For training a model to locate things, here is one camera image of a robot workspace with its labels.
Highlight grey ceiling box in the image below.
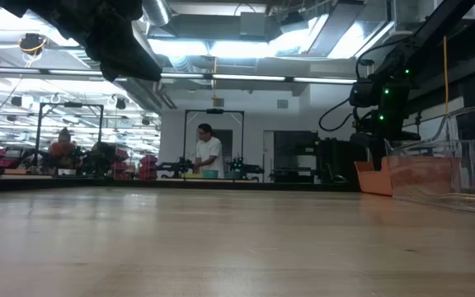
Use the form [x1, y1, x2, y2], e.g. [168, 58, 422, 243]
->
[238, 11, 272, 39]

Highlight yellow hanging cable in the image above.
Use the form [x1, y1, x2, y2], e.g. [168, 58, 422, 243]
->
[441, 35, 449, 144]

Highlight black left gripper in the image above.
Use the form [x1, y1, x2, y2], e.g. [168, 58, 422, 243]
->
[0, 0, 162, 83]

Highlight black shelf cabinet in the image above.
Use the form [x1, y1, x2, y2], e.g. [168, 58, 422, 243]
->
[268, 130, 320, 185]

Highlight black gantry frame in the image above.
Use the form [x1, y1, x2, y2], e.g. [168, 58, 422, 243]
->
[33, 101, 106, 177]
[182, 108, 246, 181]

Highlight black aluminium rig frame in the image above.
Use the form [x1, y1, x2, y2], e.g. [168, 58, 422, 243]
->
[0, 177, 362, 193]

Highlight clear plastic bin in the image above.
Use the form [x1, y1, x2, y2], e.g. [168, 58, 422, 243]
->
[384, 103, 475, 215]

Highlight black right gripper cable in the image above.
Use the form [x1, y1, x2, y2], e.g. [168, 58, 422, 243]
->
[318, 97, 358, 133]

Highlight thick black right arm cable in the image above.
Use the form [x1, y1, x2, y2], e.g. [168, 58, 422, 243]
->
[355, 35, 412, 80]

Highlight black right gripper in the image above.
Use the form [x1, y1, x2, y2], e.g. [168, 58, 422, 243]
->
[350, 53, 422, 171]

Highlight person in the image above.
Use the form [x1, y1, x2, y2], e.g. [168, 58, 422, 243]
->
[193, 122, 225, 179]
[47, 127, 78, 170]

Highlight orange plastic bin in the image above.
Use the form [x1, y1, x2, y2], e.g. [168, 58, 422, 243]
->
[353, 156, 396, 197]

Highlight LED light bar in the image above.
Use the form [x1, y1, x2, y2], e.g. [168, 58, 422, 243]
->
[0, 65, 360, 87]

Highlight white ceiling unit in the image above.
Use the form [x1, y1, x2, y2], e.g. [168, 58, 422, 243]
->
[393, 0, 440, 33]

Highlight red storage bins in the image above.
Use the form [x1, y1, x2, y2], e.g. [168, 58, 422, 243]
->
[113, 147, 160, 180]

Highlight silver ceiling duct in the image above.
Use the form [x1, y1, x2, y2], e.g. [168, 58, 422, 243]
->
[140, 0, 173, 28]

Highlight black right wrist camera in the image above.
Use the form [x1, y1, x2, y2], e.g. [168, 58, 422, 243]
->
[348, 78, 382, 109]

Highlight black ceiling cable reel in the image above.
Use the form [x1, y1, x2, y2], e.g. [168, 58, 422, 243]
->
[17, 32, 49, 58]

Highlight black case stack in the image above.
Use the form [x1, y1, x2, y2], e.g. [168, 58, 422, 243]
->
[317, 138, 369, 185]

